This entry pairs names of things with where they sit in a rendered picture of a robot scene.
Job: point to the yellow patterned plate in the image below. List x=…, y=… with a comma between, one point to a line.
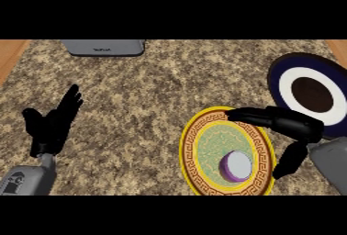
x=226, y=153

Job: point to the navy and white plate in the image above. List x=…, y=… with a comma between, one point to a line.
x=312, y=91

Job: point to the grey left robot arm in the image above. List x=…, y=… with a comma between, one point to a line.
x=31, y=177

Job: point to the grey appliance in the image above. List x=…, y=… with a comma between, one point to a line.
x=105, y=46

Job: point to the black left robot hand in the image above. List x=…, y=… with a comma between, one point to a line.
x=54, y=122

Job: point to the purple can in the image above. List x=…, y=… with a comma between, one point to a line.
x=235, y=166

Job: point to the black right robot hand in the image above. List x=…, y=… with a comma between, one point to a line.
x=288, y=122

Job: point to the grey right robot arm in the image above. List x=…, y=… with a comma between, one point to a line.
x=331, y=162

